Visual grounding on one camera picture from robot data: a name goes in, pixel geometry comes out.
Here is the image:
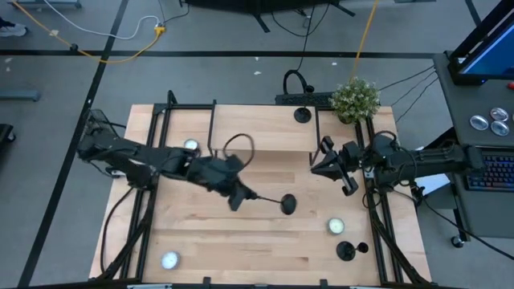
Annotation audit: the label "black power strip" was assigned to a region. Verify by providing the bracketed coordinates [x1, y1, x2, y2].
[275, 92, 335, 108]

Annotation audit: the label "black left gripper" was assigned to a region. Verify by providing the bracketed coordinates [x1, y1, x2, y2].
[186, 154, 259, 213]

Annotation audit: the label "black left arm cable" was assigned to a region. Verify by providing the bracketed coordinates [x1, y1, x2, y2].
[222, 132, 256, 169]

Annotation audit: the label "wooden shelf black metal frame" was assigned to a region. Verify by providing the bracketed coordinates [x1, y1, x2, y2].
[206, 103, 323, 167]

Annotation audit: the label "black cable to cart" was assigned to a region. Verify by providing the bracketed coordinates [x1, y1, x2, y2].
[417, 188, 514, 262]

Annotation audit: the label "black looped floor cable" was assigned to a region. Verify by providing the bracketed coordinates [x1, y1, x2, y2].
[282, 23, 316, 96]

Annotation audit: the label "grey floor bar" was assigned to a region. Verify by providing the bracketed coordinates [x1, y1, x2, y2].
[0, 89, 42, 103]

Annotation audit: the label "black candlestick holder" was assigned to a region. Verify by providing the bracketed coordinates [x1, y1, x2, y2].
[293, 83, 316, 124]
[336, 240, 369, 263]
[256, 193, 298, 216]

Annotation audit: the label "person's shoe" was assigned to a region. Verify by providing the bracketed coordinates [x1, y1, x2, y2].
[0, 16, 29, 39]

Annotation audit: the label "black metal table frame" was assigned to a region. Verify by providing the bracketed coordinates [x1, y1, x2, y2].
[90, 90, 437, 289]

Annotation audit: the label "yellow floor extension cable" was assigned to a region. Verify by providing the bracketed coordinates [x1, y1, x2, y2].
[10, 0, 167, 65]

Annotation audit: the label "white floor cable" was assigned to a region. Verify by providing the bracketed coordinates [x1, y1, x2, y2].
[42, 0, 162, 41]

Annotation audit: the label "black backdrop panel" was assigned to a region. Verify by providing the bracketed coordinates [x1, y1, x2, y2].
[182, 0, 357, 34]

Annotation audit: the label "white paper sheet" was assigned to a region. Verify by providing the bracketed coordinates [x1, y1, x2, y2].
[412, 173, 451, 197]

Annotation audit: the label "green potted plant white flowers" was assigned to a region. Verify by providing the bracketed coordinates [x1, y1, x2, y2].
[328, 76, 381, 125]

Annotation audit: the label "hanging yellow cable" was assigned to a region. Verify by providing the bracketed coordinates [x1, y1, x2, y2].
[348, 0, 381, 81]

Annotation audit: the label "grey equipment cart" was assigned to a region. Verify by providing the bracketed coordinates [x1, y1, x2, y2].
[432, 51, 514, 238]

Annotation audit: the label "white tealight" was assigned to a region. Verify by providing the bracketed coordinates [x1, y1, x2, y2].
[160, 250, 182, 271]
[326, 217, 346, 236]

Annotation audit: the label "computer monitor blue screen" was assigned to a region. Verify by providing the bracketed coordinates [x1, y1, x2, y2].
[447, 0, 514, 86]

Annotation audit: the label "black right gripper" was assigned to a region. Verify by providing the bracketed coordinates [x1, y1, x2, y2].
[311, 136, 369, 197]

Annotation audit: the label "black backlit keyboard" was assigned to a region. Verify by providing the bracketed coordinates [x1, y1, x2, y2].
[464, 153, 514, 193]

